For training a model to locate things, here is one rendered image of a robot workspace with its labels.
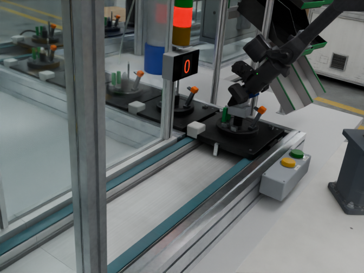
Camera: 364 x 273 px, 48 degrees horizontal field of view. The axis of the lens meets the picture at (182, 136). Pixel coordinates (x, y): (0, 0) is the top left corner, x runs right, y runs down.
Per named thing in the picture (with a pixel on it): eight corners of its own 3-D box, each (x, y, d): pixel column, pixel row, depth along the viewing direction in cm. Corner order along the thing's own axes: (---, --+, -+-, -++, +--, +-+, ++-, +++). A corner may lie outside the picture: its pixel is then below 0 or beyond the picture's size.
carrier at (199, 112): (219, 114, 150) (223, 81, 145) (182, 134, 132) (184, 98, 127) (167, 97, 162) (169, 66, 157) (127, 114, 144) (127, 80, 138)
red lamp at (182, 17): (194, 26, 111) (196, 7, 109) (184, 28, 107) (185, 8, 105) (180, 23, 113) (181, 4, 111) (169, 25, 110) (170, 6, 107)
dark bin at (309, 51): (310, 53, 144) (323, 37, 140) (291, 59, 136) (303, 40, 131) (257, 8, 155) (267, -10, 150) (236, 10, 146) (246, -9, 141)
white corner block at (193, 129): (205, 135, 133) (206, 124, 131) (197, 140, 129) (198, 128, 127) (193, 131, 135) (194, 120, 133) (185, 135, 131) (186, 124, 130)
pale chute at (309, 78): (317, 97, 164) (326, 92, 160) (300, 104, 155) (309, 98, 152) (284, 37, 167) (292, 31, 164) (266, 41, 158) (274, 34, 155)
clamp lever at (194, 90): (190, 105, 143) (199, 89, 138) (187, 107, 141) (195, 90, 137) (183, 99, 144) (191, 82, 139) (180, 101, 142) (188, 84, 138)
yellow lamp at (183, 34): (193, 44, 113) (194, 26, 111) (182, 46, 109) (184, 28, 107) (178, 40, 115) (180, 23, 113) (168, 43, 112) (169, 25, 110)
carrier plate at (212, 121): (284, 134, 138) (285, 129, 137) (252, 160, 120) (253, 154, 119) (222, 115, 149) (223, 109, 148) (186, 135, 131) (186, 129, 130)
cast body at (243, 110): (251, 114, 131) (253, 93, 128) (245, 118, 128) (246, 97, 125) (228, 109, 135) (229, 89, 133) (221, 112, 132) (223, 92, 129)
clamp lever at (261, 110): (256, 127, 130) (267, 108, 126) (253, 129, 129) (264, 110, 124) (247, 120, 131) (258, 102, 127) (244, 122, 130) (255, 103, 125)
